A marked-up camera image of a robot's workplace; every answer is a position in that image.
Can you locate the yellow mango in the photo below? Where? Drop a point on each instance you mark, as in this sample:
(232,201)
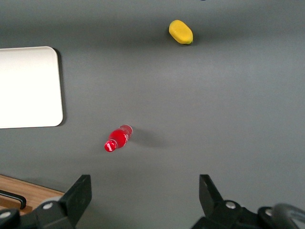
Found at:
(181,32)

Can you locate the white rectangular tray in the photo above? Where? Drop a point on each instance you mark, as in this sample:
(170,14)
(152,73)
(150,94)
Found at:
(28,88)

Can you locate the wooden drawer front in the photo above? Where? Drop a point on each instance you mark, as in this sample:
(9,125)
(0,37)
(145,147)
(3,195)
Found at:
(14,188)

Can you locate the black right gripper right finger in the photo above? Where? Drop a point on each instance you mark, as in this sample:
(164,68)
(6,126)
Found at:
(210,200)

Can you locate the wooden drawer cabinet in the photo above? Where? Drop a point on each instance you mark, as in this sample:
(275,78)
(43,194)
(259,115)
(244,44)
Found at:
(51,193)

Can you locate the small red bottle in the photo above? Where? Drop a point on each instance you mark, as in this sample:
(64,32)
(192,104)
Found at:
(118,138)

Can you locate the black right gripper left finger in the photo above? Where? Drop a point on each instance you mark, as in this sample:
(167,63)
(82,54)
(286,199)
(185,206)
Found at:
(77,200)

